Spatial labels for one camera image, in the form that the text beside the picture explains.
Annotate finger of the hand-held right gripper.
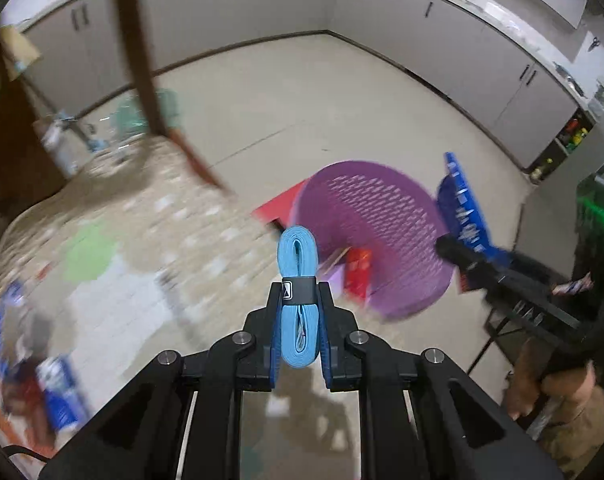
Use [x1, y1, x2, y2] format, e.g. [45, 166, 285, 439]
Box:
[434, 236, 509, 293]

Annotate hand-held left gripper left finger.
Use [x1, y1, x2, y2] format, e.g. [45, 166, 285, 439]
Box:
[42, 282, 284, 480]

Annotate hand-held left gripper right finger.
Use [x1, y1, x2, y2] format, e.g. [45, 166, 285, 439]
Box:
[318, 281, 565, 480]

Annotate blue snack packet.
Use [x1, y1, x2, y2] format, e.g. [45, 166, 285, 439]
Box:
[434, 151, 513, 271]

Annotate light blue strap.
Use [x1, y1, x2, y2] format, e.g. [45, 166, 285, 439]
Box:
[277, 226, 323, 368]

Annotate purple perforated plastic basket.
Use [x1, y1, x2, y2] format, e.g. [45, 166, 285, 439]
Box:
[293, 160, 455, 322]

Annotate blue and white plastic bag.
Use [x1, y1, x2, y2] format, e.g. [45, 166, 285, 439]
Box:
[36, 356, 90, 432]

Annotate red snack wrapper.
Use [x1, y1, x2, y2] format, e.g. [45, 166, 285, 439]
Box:
[4, 372, 53, 443]

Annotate small red carton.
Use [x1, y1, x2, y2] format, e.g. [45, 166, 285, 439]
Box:
[343, 247, 374, 307]

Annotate person's brown trousers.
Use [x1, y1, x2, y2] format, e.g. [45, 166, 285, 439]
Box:
[502, 340, 604, 480]

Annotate flat red box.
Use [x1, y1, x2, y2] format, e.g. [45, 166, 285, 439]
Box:
[252, 182, 308, 227]

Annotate quilted patchwork blanket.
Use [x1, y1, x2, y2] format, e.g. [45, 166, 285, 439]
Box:
[0, 135, 363, 480]

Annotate teal plastic stool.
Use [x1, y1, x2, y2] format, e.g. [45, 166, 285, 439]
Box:
[113, 89, 181, 137]

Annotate grey kitchen cabinets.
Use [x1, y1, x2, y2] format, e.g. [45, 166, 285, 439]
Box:
[0, 0, 598, 171]

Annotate dark wooden shelf unit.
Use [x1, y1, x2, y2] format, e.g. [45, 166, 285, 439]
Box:
[0, 25, 69, 216]

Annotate cardboard box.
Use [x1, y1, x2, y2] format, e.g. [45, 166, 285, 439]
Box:
[0, 25, 41, 82]

